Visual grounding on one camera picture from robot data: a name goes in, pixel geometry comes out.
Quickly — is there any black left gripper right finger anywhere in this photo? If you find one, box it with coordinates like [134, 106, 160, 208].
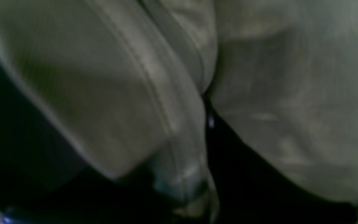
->
[203, 97, 358, 224]

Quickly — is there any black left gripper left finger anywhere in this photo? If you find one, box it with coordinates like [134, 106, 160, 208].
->
[5, 167, 179, 224]

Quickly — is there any light green T-shirt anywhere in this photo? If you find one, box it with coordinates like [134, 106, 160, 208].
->
[0, 0, 358, 218]

